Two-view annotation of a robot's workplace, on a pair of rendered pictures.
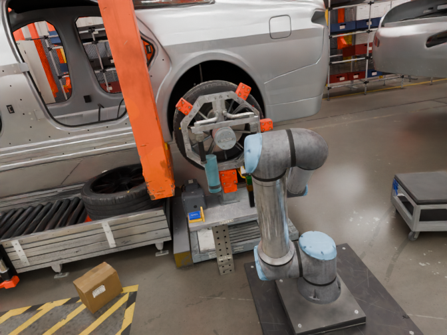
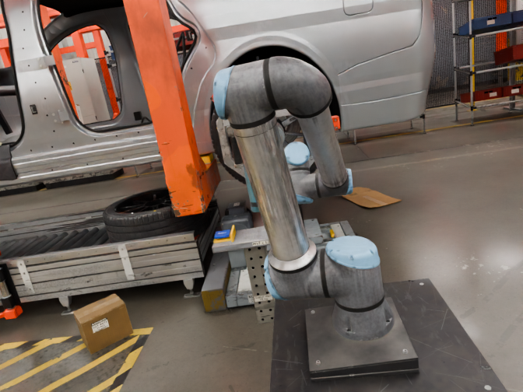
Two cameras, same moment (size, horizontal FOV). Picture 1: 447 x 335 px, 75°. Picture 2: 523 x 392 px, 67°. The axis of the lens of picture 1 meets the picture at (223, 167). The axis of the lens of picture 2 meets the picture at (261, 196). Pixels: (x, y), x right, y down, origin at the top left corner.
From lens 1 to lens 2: 0.46 m
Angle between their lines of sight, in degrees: 13
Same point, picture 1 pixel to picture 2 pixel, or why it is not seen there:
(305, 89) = (398, 82)
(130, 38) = (151, 10)
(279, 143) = (250, 71)
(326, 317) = (359, 355)
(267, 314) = (284, 351)
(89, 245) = (103, 274)
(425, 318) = not seen: outside the picture
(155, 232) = (184, 264)
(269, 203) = (255, 166)
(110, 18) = not seen: outside the picture
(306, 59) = (397, 40)
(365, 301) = (429, 345)
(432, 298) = not seen: outside the picture
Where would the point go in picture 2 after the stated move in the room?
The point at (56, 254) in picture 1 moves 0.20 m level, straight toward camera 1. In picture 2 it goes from (64, 283) to (66, 296)
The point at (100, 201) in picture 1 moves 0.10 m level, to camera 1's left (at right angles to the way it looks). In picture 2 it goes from (120, 219) to (104, 222)
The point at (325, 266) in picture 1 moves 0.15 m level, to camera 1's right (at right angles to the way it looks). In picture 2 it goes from (358, 278) to (413, 274)
